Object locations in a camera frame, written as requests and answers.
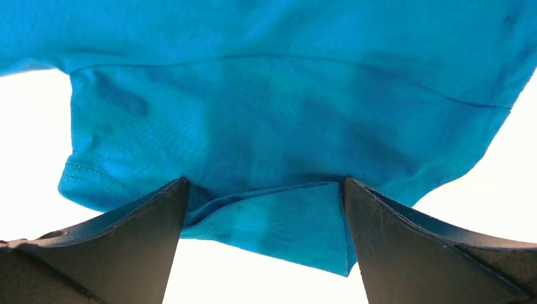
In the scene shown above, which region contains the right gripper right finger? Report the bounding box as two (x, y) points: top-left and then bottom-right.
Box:
(343, 177), (536, 304)

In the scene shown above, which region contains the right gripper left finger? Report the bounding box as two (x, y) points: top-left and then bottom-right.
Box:
(1, 178), (189, 303)

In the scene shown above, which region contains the blue t-shirt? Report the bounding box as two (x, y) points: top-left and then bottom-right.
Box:
(1, 1), (536, 276)

